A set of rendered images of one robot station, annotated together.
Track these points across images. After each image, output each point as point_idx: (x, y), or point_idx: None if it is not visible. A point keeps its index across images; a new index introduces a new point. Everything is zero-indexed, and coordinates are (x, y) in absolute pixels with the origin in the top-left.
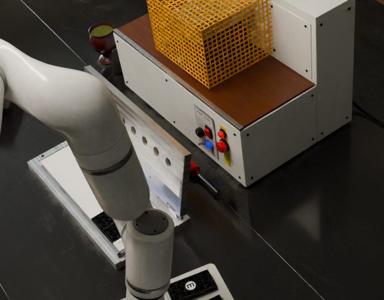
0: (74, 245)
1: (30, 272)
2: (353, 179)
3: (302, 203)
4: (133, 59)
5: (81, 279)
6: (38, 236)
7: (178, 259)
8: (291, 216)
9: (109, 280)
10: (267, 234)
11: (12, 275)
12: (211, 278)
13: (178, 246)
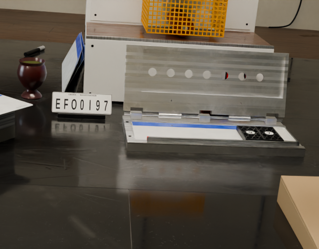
0: (256, 161)
1: (271, 182)
2: (290, 93)
3: (296, 105)
4: (115, 56)
5: (300, 168)
6: (227, 169)
7: (312, 140)
8: (305, 109)
9: (312, 161)
10: (315, 118)
11: (267, 188)
12: None
13: (298, 137)
